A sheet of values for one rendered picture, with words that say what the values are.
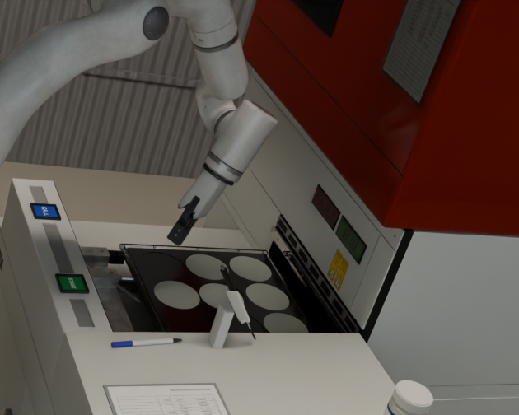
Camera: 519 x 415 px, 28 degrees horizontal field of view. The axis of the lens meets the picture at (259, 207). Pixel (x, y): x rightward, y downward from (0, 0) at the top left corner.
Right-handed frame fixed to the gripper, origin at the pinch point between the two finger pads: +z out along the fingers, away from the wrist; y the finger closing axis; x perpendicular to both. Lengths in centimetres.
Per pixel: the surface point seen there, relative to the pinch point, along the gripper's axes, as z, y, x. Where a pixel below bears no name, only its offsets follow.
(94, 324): 16.4, 29.1, 1.6
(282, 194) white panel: -14.6, -34.9, 9.3
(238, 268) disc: 2.8, -19.2, 12.4
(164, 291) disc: 11.8, 0.5, 4.5
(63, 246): 13.9, 10.5, -16.5
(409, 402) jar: -6, 28, 56
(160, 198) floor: 42, -218, -55
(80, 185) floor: 54, -201, -83
